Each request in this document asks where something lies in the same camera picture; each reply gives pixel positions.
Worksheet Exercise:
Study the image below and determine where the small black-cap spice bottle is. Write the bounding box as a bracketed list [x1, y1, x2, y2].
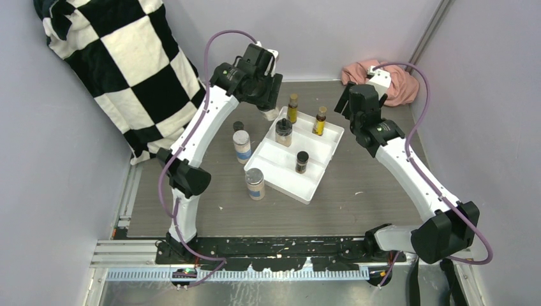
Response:
[295, 151, 309, 174]

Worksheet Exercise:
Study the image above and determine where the aluminium frame rail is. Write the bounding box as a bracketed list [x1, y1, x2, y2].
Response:
[89, 164, 483, 306]

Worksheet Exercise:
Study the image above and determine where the blue-label silver-top shaker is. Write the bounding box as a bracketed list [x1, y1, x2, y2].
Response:
[245, 168, 265, 201]

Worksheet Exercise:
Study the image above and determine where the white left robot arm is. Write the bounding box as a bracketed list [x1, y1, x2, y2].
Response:
[157, 43, 283, 264]

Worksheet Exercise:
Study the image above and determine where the pink cloth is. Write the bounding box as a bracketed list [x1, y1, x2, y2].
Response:
[341, 59, 420, 107]

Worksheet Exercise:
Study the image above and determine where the black white checkered blanket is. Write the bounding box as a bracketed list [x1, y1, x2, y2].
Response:
[33, 0, 205, 164]

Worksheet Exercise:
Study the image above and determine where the white divided plastic tray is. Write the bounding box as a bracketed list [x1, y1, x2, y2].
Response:
[244, 106, 345, 205]

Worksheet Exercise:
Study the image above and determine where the black-lid knob grinder jar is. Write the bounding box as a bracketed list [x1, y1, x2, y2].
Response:
[259, 107, 280, 121]

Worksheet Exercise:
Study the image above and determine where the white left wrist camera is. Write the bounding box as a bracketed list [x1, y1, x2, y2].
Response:
[256, 41, 279, 77]

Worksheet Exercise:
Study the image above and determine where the gold-cap yellow sauce bottle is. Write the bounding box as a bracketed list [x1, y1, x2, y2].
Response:
[286, 93, 299, 124]

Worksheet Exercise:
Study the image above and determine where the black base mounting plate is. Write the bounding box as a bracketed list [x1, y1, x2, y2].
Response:
[155, 236, 396, 272]

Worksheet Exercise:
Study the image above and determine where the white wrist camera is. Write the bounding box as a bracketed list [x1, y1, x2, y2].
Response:
[366, 66, 392, 100]
[256, 41, 279, 77]

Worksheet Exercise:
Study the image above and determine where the taped black-lid grinder jar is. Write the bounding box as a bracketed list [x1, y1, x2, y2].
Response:
[275, 118, 293, 147]

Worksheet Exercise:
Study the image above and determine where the yellow-label sauce bottle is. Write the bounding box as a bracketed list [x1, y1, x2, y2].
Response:
[312, 106, 327, 136]

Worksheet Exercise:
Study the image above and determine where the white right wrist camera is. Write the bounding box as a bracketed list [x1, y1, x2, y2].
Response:
[366, 66, 392, 100]

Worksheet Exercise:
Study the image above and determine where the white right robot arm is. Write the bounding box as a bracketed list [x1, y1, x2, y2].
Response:
[334, 82, 480, 264]

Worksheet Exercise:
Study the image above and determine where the black strap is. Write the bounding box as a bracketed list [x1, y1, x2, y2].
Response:
[408, 258, 469, 306]

